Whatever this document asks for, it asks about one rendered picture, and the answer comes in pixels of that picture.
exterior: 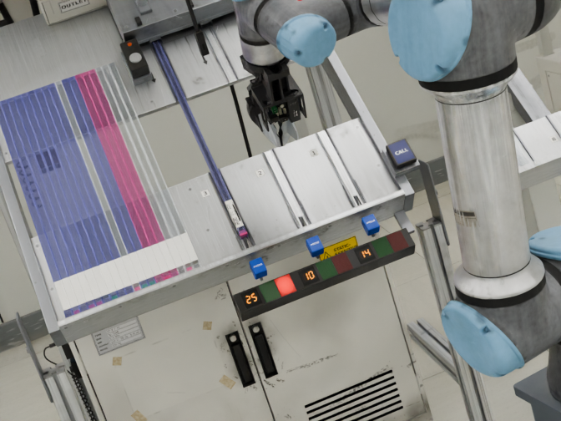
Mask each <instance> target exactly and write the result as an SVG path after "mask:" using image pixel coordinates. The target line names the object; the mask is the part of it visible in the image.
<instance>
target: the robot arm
mask: <svg viewBox="0 0 561 421"><path fill-rule="evenodd" d="M232 3H233V6H234V10H235V18H236V22H237V27H238V31H239V37H240V45H241V49H242V53H243V54H242V55H240V60H241V63H242V66H243V69H244V70H246V71H247V72H249V73H250V74H252V75H254V76H255V79H252V80H250V84H249V85H248V87H247V90H248V92H249V97H246V98H245V100H246V108H247V113H248V115H249V116H250V118H251V120H252V121H253V122H254V123H255V124H256V125H257V126H258V127H259V128H260V130H261V132H262V133H263V134H264V136H265V137H266V138H267V139H268V140H269V141H270V142H271V143H272V144H273V145H275V146H276V147H277V148H278V147H282V146H285V145H286V143H287V141H288V139H289V138H290V136H291V137H292V138H294V139H295V140H298V139H299V136H298V133H297V130H296V127H295V125H294V123H295V122H296V121H298V120H301V114H303V115H304V116H305V118H307V115H306V105H305V100H304V94H303V93H302V91H301V89H300V88H299V86H298V85H297V83H296V81H295V80H294V79H293V78H292V76H291V74H290V70H289V68H288V66H287V64H288V62H289V60H293V61H294V62H296V63H298V64H299V65H300V66H303V67H307V68H311V67H315V66H317V65H320V64H321V63H323V62H324V60H325V59H326V58H327V57H330V55H331V53H332V52H333V50H334V48H335V46H336V41H338V40H341V39H343V38H345V37H348V36H350V35H352V34H354V33H358V32H360V31H362V30H364V29H367V28H373V27H380V26H388V34H389V39H390V43H391V46H392V51H393V53H394V55H395V56H396V57H399V59H400V61H399V64H400V65H401V67H402V69H403V70H404V71H405V72H406V73H407V74H408V75H410V76H411V77H412V78H414V79H416V80H418V83H419V86H420V87H421V88H422V89H423V90H425V91H426V92H428V93H429V94H431V95H432V96H433V97H434V99H435V104H436V108H437V117H438V123H439V128H440V133H441V138H442V147H443V152H444V157H445V162H446V167H447V177H448V182H449V186H450V191H451V197H452V206H453V211H454V216H455V221H456V226H457V235H458V240H459V246H460V251H461V256H462V264H461V265H460V266H459V267H458V268H457V270H456V271H455V272H454V275H453V281H454V286H455V292H456V299H455V301H450V302H448V303H447V305H446V306H445V307H444V308H443V309H442V326H443V329H444V331H445V333H446V335H447V338H448V340H449V341H450V343H451V344H452V346H453V347H454V348H455V350H456V351H457V352H458V354H459V355H460V356H461V357H462V358H463V360H465V361H466V362H467V363H468V364H469V365H470V366H471V367H473V368H474V369H476V370H477V371H479V372H480V373H482V374H484V375H487V376H489V377H494V378H499V377H502V376H505V375H506V374H508V373H511V372H512V371H513V370H515V369H520V368H522V367H523V366H524V364H525V363H527V362H529V361H530V360H532V359H533V358H535V357H537V356H538V355H539V354H541V353H543V352H545V351H546V350H548V349H549V354H548V366H547V380H548V386H549V390H550V392H551V394H552V395H553V396H554V397H555V398H556V399H557V400H558V401H560V402H561V226H555V227H552V228H548V229H546V230H543V231H540V232H538V233H536V234H534V235H533V236H531V237H530V238H529V239H528V233H527V227H526V220H525V214H524V208H523V196H522V190H521V184H520V177H519V171H518V159H517V153H516V147H515V141H514V134H513V123H512V116H511V110H510V104H509V98H508V86H507V84H508V82H509V81H510V80H511V79H512V77H513V76H514V75H515V74H516V73H517V71H518V60H517V54H516V48H515V43H516V42H517V41H519V40H522V39H523V38H526V37H528V36H530V35H532V34H534V33H536V32H537V31H539V30H541V29H542V28H544V27H545V26H546V25H548V24H549V23H550V22H551V21H552V20H553V18H554V17H555V16H556V15H557V13H558V11H559V9H560V8H561V0H302V1H297V0H232ZM301 99H302V104H303V107H302V105H301ZM276 122H278V125H279V126H280V128H279V132H278V134H277V128H276V127H275V125H274V123H276Z"/></svg>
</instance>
